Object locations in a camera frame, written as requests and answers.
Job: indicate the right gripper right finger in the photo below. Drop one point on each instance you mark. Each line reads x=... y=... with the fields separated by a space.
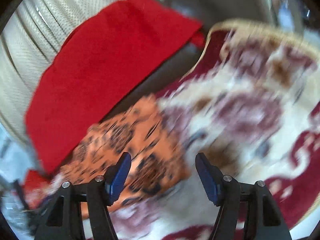
x=263 y=219

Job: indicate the floral plush blanket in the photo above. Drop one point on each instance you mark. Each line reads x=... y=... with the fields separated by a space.
x=252 y=92

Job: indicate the red blanket on sofa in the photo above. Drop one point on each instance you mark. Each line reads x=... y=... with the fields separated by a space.
x=100 y=62

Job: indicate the beige dotted curtain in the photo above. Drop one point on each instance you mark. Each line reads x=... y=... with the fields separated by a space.
x=30 y=41

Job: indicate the dark leather sofa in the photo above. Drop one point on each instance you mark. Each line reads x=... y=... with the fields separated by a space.
x=209 y=12

